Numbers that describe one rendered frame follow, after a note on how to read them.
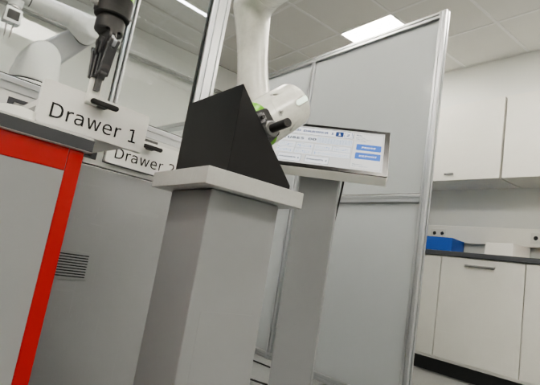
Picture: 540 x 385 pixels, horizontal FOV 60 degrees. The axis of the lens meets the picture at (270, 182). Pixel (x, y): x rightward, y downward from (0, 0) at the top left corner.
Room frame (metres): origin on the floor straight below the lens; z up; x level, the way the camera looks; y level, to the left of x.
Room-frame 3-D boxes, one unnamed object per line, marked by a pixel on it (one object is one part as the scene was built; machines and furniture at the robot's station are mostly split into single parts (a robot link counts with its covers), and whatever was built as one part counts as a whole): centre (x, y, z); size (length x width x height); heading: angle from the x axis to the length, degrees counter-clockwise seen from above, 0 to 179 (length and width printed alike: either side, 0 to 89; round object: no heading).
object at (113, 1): (1.15, 0.49, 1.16); 0.12 x 0.09 x 0.06; 132
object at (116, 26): (1.15, 0.49, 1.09); 0.08 x 0.07 x 0.09; 42
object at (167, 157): (1.62, 0.45, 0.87); 0.29 x 0.02 x 0.11; 132
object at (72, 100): (1.19, 0.48, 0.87); 0.29 x 0.02 x 0.11; 132
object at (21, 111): (0.93, 0.54, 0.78); 0.07 x 0.07 x 0.04
